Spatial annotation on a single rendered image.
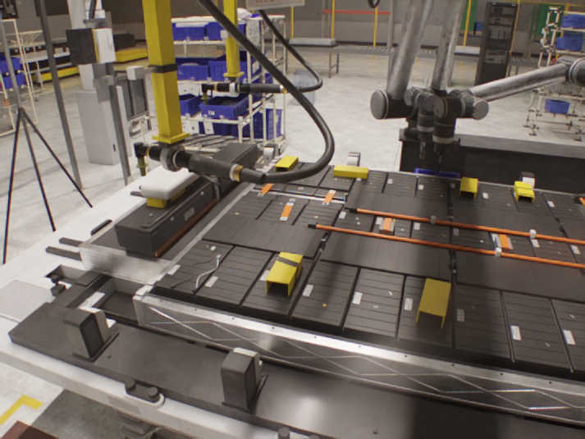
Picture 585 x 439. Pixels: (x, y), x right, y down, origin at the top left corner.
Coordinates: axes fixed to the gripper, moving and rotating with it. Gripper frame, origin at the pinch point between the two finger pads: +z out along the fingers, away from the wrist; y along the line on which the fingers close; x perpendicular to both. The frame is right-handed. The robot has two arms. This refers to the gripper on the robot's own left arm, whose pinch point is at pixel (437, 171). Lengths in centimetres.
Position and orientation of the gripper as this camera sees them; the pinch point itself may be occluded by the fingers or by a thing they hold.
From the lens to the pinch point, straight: 231.5
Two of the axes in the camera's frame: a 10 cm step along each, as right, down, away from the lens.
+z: 0.0, 8.8, 4.7
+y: -3.0, 4.5, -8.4
